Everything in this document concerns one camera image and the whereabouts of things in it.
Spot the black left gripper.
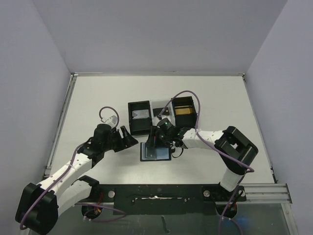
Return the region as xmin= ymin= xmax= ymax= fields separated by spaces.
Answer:
xmin=102 ymin=126 xmax=137 ymax=152

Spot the silver grey card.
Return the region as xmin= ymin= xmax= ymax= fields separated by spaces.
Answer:
xmin=143 ymin=147 xmax=157 ymax=161

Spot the black leather card holder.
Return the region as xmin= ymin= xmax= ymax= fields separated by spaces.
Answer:
xmin=140 ymin=142 xmax=184 ymax=162

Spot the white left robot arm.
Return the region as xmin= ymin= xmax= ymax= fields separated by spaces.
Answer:
xmin=15 ymin=124 xmax=138 ymax=235

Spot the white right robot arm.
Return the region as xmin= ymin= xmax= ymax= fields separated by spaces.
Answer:
xmin=145 ymin=126 xmax=259 ymax=200

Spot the silver credit card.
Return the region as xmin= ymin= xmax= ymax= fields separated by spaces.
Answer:
xmin=132 ymin=109 xmax=150 ymax=119

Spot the black credit card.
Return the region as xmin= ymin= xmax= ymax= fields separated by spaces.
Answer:
xmin=153 ymin=107 xmax=169 ymax=117

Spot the gold credit card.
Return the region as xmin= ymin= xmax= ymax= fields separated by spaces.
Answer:
xmin=175 ymin=107 xmax=194 ymax=116

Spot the black left bin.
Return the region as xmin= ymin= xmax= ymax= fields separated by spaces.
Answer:
xmin=128 ymin=100 xmax=152 ymax=136

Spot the black bin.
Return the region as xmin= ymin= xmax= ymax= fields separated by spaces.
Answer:
xmin=172 ymin=96 xmax=197 ymax=128
xmin=128 ymin=100 xmax=152 ymax=136

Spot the black right bin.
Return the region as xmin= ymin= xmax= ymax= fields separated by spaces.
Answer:
xmin=172 ymin=96 xmax=197 ymax=128

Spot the white middle bin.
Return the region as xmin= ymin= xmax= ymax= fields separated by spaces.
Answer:
xmin=148 ymin=99 xmax=176 ymax=135

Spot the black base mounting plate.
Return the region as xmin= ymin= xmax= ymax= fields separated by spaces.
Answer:
xmin=82 ymin=184 xmax=246 ymax=215

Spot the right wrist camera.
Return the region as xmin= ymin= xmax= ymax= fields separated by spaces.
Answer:
xmin=157 ymin=118 xmax=175 ymax=135

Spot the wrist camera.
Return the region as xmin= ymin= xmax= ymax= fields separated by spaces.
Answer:
xmin=101 ymin=115 xmax=119 ymax=128
xmin=157 ymin=118 xmax=175 ymax=135

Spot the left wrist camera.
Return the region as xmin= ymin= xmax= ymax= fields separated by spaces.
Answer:
xmin=101 ymin=115 xmax=119 ymax=128

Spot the aluminium frame rail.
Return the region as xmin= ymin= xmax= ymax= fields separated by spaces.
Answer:
xmin=40 ymin=72 xmax=78 ymax=181

